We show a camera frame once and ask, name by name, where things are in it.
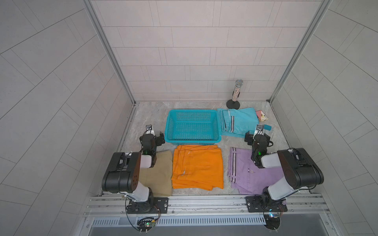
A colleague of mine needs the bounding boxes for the teal striped pants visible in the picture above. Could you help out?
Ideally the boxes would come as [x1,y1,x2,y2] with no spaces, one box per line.
[217,108,259,138]

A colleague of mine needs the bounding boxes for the khaki pants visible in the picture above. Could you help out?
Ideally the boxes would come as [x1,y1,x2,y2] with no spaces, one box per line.
[139,150,173,197]

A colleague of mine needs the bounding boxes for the purple striped pants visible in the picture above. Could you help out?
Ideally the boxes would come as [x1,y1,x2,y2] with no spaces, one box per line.
[228,147,284,195]

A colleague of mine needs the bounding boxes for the orange pants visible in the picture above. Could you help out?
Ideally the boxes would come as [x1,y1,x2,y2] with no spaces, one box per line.
[171,145,224,191]

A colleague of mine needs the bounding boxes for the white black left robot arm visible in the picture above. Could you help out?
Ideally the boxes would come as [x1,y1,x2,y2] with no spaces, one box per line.
[101,131,165,213]

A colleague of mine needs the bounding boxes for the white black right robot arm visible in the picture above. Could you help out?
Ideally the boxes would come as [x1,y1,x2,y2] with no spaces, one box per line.
[245,132,324,209]

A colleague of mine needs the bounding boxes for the teal plastic basket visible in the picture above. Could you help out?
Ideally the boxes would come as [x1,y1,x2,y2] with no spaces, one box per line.
[164,110,221,145]

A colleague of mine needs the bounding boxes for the small teal block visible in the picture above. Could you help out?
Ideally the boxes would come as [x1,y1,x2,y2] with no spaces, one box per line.
[263,124,272,131]

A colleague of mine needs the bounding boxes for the red yellow small box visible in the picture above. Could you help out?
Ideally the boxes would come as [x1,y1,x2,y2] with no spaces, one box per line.
[256,110,269,122]

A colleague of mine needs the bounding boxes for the glitter microphone on stand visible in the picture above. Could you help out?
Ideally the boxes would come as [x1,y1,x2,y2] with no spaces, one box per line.
[226,79,244,110]

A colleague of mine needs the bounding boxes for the right circuit board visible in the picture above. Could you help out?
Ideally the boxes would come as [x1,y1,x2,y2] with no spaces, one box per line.
[264,214,281,231]

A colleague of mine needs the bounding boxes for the circuit board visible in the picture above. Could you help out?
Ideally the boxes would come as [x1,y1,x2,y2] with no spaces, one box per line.
[264,214,281,231]
[136,217,158,234]

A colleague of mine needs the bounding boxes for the left circuit board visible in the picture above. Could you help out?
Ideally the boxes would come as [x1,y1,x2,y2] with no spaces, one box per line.
[136,217,158,234]

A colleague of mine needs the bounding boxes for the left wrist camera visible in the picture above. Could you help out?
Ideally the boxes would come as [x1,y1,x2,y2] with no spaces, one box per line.
[146,124,155,135]

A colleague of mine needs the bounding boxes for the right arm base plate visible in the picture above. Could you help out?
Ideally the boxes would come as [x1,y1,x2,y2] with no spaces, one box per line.
[245,195,287,213]

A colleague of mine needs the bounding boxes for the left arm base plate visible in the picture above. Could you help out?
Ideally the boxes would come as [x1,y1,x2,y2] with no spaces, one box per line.
[126,197,169,214]

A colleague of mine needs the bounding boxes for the aluminium mounting rail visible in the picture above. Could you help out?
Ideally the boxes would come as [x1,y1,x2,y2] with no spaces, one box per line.
[83,194,330,217]

